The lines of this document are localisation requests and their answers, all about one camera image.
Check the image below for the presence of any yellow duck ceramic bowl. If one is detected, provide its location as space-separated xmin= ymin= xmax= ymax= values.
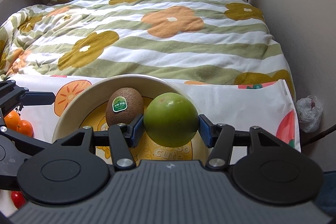
xmin=52 ymin=75 xmax=209 ymax=163

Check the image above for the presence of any large orange back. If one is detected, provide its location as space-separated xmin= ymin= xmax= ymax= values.
xmin=4 ymin=110 xmax=21 ymax=131

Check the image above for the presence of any floral striped quilt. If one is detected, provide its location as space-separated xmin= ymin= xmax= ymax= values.
xmin=1 ymin=0 xmax=295 ymax=93

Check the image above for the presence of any large orange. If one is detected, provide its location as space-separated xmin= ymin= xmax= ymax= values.
xmin=16 ymin=120 xmax=34 ymax=137
xmin=4 ymin=110 xmax=21 ymax=131

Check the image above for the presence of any white plastic bag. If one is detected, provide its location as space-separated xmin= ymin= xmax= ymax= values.
xmin=295 ymin=95 xmax=323 ymax=133

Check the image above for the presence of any large orange front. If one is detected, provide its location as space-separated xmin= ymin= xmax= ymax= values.
xmin=16 ymin=120 xmax=34 ymax=137

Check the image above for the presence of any red cherry tomato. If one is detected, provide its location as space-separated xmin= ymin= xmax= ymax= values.
xmin=10 ymin=191 xmax=26 ymax=209

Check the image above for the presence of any black cable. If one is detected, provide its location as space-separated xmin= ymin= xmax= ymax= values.
xmin=300 ymin=125 xmax=336 ymax=148

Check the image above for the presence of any white persimmon print cloth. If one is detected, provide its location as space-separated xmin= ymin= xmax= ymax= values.
xmin=13 ymin=75 xmax=300 ymax=149

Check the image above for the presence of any brown kiwi with sticker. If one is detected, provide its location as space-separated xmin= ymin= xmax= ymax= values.
xmin=105 ymin=88 xmax=144 ymax=126

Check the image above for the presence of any green apple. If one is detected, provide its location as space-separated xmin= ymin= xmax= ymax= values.
xmin=143 ymin=93 xmax=198 ymax=148

